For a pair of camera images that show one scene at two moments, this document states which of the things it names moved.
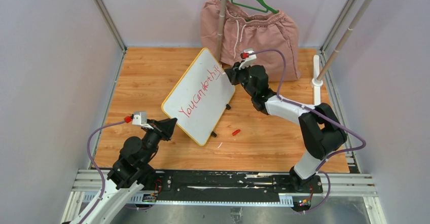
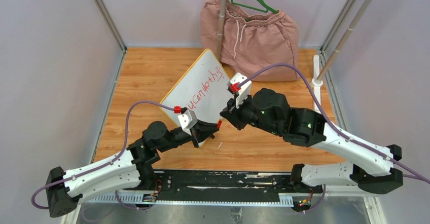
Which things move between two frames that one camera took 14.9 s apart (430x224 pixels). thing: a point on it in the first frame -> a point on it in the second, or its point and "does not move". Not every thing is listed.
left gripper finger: [166, 128] -> [205, 135]
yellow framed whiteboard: [198, 100] does not move
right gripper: [234, 73] -> [233, 113]
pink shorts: [269, 39] does not move
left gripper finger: [164, 126] -> [207, 128]
